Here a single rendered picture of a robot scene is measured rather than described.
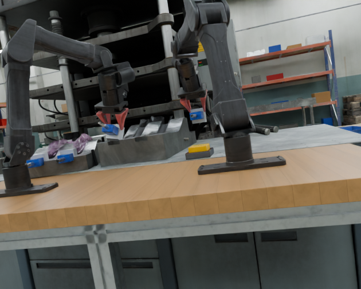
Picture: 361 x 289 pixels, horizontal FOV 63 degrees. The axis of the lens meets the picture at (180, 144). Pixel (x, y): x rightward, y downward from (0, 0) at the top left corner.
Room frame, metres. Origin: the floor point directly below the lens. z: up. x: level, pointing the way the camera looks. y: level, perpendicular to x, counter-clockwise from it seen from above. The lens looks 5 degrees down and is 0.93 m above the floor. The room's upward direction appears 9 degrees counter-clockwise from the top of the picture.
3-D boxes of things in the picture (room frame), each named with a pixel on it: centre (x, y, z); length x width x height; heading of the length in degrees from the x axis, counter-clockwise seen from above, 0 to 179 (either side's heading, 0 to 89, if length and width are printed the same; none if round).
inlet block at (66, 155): (1.03, 0.41, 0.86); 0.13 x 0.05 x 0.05; 1
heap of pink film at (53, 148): (1.30, 0.47, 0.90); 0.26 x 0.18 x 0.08; 1
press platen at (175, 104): (2.30, 0.42, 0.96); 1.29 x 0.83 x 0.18; 74
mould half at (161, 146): (1.29, 0.11, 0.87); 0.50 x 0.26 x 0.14; 164
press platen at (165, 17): (2.29, 0.42, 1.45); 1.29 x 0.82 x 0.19; 74
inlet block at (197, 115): (1.08, -0.07, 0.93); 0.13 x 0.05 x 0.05; 164
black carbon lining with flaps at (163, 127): (1.27, 0.13, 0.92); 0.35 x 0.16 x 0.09; 164
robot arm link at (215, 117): (0.70, -0.13, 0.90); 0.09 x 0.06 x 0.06; 102
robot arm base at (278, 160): (0.69, -0.13, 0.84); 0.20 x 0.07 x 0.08; 79
